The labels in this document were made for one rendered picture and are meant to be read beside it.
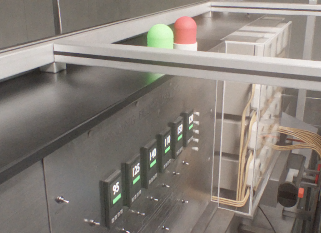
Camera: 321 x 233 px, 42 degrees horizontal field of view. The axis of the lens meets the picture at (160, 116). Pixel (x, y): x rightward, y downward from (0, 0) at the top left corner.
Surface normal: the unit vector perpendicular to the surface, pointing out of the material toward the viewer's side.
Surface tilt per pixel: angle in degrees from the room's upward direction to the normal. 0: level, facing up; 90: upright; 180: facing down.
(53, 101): 0
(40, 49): 90
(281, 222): 0
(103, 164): 90
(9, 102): 0
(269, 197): 90
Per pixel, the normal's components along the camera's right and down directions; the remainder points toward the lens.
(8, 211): 0.91, 0.14
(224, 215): 0.00, -0.94
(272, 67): -0.40, 0.31
